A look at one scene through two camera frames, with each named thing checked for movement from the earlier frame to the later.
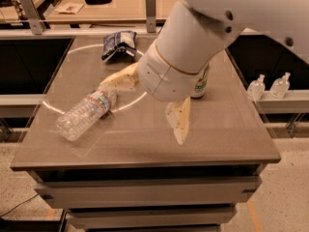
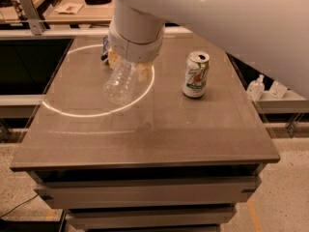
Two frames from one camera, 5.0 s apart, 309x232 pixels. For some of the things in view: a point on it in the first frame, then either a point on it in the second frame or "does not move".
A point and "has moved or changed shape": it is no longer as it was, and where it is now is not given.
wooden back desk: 124,4 does not move
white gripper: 164,78 → 135,50
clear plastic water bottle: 85,113 has moved or changed shape
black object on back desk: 98,0 does not move
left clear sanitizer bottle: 256,88 does not move
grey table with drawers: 127,171 does not move
